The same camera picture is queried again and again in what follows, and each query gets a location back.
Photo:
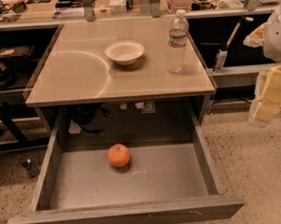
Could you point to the orange fruit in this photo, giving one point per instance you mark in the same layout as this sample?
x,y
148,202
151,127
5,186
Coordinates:
x,y
118,155

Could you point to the white spray bottle tool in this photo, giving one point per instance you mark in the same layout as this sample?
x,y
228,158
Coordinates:
x,y
223,51

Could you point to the pink stacked bins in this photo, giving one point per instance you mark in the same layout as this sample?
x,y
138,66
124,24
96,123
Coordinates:
x,y
174,5

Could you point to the clear plastic water bottle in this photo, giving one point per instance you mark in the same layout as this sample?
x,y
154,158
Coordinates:
x,y
177,40

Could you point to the small dark floor device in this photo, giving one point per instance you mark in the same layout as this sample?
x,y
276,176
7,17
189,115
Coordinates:
x,y
31,168

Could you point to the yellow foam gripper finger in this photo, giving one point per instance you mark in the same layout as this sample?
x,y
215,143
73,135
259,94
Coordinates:
x,y
267,103
256,38

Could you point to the black item on left shelf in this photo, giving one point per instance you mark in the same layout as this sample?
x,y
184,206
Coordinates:
x,y
14,62

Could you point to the open grey drawer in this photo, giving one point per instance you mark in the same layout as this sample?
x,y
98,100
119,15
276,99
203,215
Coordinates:
x,y
170,178

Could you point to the white ceramic bowl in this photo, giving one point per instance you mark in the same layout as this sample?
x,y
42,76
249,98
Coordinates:
x,y
124,52

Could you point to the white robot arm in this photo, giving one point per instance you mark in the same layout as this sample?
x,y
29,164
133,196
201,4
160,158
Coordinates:
x,y
271,48

